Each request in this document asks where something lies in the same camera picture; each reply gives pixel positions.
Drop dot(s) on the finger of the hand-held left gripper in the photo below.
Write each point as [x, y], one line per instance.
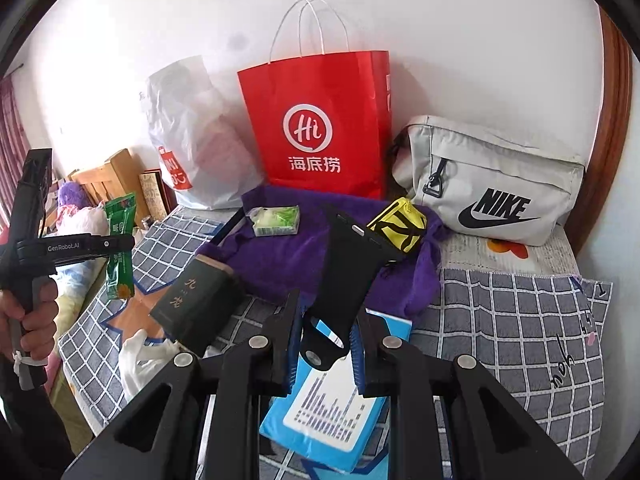
[115, 246]

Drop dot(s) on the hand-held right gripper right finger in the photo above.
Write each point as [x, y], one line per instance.
[357, 355]

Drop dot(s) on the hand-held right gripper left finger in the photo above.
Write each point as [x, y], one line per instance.
[295, 350]

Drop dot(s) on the green sachet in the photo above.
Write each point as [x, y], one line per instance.
[120, 215]

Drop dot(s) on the green pocket tissue packet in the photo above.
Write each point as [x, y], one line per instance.
[275, 220]

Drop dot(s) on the yellow mini bag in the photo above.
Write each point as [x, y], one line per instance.
[400, 230]

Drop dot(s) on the person's left forearm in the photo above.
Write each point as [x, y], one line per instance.
[35, 420]

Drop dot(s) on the person's left hand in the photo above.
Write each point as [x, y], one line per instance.
[42, 320]

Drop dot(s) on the purple plush toy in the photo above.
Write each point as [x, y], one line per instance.
[70, 195]

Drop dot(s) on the white plush toy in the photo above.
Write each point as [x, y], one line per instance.
[85, 220]

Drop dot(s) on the pale yellow bedding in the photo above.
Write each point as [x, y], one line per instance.
[75, 275]

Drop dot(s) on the brown book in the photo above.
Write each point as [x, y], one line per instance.
[155, 195]

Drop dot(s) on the pink striped curtain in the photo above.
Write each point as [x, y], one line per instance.
[12, 135]

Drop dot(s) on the wooden headboard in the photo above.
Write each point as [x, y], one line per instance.
[120, 175]

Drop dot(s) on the blue tissue pack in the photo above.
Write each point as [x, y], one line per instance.
[325, 425]

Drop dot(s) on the purple towel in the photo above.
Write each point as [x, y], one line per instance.
[280, 265]

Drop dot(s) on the dark green tin box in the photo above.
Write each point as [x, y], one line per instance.
[195, 305]

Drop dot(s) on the white plastic shopping bag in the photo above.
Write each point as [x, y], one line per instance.
[200, 135]

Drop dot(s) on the grey checked blanket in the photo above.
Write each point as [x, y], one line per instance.
[500, 320]

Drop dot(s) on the grey waist bag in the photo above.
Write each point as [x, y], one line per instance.
[500, 175]

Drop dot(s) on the red paper bag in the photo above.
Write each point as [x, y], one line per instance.
[310, 100]

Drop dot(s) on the wooden door frame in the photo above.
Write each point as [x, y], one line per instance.
[615, 135]

